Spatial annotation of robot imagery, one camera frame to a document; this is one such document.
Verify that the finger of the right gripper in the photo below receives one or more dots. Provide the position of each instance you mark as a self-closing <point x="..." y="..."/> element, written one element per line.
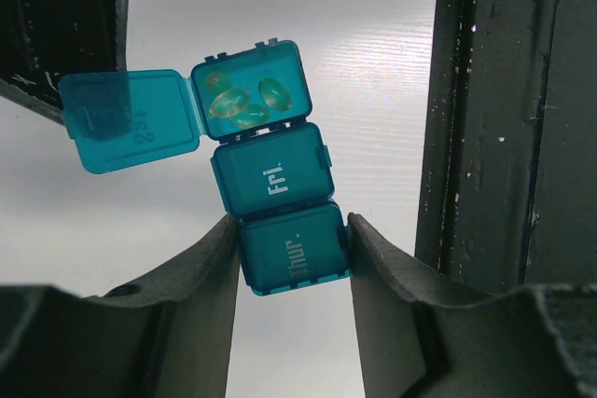
<point x="42" y="40"/>

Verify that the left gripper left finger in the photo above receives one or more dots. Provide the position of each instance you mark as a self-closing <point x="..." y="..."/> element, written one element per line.
<point x="165" y="334"/>

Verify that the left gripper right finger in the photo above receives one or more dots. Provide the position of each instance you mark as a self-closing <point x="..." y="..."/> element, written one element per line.
<point x="422" y="334"/>

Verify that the teal weekly pill organizer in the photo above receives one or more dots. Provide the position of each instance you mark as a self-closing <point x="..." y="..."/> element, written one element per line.
<point x="275" y="179"/>

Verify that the yellow pills in organizer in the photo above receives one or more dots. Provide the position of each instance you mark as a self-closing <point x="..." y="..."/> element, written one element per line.
<point x="235" y="104"/>

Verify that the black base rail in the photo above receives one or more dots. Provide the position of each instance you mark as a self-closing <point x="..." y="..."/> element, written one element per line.
<point x="508" y="191"/>

